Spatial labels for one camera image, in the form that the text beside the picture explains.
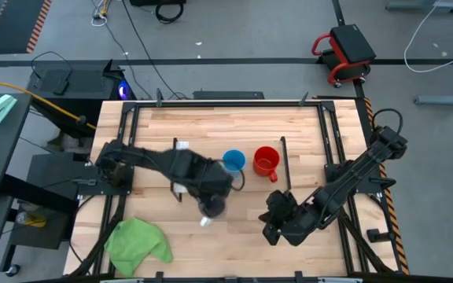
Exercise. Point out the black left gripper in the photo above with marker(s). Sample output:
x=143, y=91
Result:
x=212, y=181

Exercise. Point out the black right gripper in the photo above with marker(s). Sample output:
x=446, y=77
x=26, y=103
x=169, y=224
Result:
x=293, y=228

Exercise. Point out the blue cup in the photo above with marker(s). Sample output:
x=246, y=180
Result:
x=234, y=159

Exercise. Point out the red mug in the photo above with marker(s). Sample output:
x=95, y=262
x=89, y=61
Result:
x=266, y=161

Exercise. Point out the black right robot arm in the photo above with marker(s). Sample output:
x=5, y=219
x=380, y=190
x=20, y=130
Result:
x=352, y=173

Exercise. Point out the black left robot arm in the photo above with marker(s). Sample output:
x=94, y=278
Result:
x=152, y=161

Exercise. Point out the white plate in rack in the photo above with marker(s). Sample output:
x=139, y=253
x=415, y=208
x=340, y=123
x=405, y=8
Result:
x=182, y=145

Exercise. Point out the green cloth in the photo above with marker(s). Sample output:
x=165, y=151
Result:
x=136, y=243

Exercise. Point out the black cylindrical knob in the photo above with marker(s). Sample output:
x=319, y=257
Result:
x=384, y=181
x=378, y=235

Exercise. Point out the black bar behind table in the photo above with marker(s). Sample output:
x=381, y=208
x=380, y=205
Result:
x=228, y=95

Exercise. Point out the yellow black hazard tape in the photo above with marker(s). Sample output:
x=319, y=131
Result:
x=391, y=212

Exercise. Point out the black low cart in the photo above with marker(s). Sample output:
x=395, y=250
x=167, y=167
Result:
x=41, y=173

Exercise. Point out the black computer tower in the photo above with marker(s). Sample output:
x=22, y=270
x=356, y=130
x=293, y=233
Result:
x=85, y=84

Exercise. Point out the yellow object on cart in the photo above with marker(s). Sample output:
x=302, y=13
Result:
x=34, y=220

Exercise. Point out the small black adapter box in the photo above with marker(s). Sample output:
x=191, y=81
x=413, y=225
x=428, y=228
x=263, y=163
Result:
x=60, y=87

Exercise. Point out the red and black rolling stool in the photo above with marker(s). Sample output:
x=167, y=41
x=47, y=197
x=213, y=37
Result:
x=348, y=47

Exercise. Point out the grey table leg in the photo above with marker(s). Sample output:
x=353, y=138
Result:
x=423, y=5
x=446, y=98

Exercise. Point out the mint green stapler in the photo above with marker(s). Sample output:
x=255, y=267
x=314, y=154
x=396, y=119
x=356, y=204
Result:
x=0, y=108

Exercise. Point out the black mat with orange stripes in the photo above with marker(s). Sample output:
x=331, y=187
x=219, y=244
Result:
x=14, y=25

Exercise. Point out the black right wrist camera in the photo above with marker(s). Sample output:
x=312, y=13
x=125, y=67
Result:
x=281, y=202

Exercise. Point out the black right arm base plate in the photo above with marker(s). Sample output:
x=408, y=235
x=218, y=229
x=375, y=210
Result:
x=330, y=177

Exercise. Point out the black aluminium table frame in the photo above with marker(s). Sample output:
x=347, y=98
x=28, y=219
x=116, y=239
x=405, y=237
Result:
x=230, y=104

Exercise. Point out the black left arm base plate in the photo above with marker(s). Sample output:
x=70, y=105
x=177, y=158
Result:
x=100, y=190

